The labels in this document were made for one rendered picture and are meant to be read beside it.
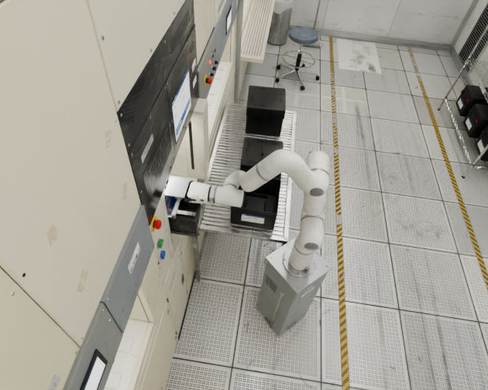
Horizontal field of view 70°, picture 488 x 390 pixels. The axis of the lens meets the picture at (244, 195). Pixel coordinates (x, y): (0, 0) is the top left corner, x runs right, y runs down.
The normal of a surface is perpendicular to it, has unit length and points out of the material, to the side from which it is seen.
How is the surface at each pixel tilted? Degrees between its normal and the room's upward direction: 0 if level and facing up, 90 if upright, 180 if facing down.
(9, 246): 90
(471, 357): 0
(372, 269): 0
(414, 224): 0
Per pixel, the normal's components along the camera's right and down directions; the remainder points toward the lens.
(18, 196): 0.99, 0.14
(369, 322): 0.06, -0.64
